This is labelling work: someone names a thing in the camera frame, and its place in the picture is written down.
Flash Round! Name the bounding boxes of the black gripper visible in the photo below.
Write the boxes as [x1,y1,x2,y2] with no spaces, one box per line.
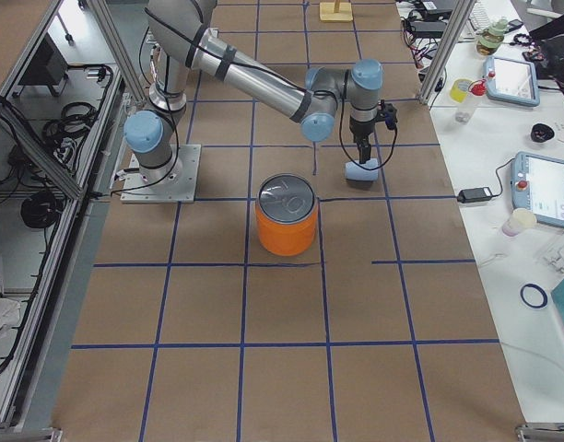
[349,117,377,165]

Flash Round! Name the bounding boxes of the white paper cup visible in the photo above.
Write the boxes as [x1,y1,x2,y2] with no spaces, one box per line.
[345,158,380,181]

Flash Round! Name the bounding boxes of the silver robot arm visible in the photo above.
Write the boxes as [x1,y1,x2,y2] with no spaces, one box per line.
[145,1,383,181]

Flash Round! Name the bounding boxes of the cream plastic cup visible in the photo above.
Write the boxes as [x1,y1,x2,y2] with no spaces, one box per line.
[501,208,537,237]

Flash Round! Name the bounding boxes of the orange cylindrical can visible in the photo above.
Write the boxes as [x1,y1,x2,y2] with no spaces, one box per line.
[255,174,318,256]

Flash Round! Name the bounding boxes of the clear plastic bottle red cap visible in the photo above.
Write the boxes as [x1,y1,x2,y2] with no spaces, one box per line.
[454,79,487,123]

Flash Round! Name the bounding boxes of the yellow tape roll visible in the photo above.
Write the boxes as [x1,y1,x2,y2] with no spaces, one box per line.
[449,78,473,103]

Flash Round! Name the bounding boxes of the black power adapter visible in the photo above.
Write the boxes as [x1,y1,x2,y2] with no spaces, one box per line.
[456,187,493,204]

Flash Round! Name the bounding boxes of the wooden mug stand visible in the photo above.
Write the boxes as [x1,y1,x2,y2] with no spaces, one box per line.
[319,0,353,23]

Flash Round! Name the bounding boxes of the green glass teapot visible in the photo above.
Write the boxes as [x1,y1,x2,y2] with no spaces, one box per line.
[476,17,509,56]

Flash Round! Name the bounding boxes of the upper teach pendant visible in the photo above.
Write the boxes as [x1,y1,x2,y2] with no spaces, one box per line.
[484,55,540,107]

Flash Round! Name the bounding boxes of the teach pendant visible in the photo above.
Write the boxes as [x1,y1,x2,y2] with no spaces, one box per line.
[511,151,564,228]
[484,55,540,107]

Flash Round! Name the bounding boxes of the black round bowl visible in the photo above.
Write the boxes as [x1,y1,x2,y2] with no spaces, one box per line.
[530,122,555,143]

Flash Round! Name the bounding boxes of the lower teach pendant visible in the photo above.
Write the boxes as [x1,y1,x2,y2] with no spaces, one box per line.
[511,151,564,228]

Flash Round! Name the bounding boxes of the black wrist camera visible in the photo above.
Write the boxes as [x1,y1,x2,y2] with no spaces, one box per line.
[378,100,398,131]

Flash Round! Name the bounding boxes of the black power brick with cables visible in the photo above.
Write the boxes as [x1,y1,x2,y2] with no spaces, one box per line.
[402,18,447,39]

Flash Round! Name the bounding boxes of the aluminium frame post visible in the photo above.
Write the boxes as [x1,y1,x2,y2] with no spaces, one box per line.
[417,0,476,104]

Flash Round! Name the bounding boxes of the blue tape ring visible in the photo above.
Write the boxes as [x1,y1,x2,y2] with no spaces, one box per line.
[520,284,548,309]

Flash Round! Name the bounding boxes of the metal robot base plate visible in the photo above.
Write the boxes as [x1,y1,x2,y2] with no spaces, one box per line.
[120,144,202,204]

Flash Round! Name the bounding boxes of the coiled black cables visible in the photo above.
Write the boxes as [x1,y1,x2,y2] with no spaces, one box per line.
[41,101,101,148]

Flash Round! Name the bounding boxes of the aluminium frame rack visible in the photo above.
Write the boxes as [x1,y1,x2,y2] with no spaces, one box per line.
[0,1,146,433]

